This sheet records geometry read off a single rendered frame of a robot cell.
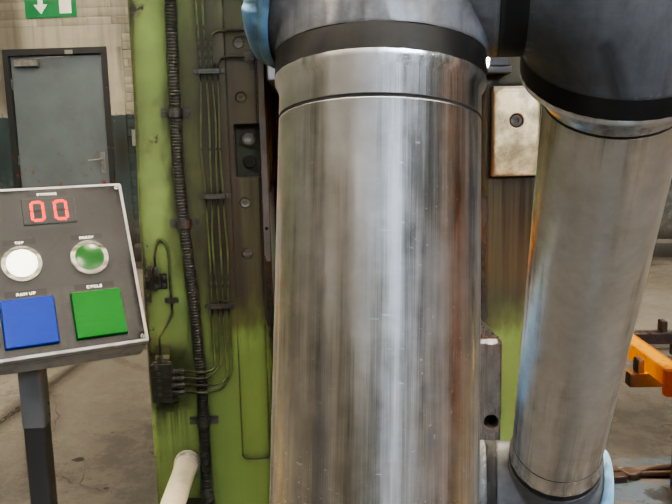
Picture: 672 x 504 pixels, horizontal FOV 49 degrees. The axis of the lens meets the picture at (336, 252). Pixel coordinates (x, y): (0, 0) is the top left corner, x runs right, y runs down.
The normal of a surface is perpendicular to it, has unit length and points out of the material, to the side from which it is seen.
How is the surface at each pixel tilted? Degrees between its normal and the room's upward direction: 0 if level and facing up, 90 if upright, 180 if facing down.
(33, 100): 90
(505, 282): 90
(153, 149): 90
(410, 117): 77
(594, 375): 123
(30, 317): 60
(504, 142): 90
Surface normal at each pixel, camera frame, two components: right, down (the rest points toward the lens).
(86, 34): -0.08, 0.16
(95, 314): 0.39, -0.38
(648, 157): 0.28, 0.64
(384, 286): 0.06, -0.07
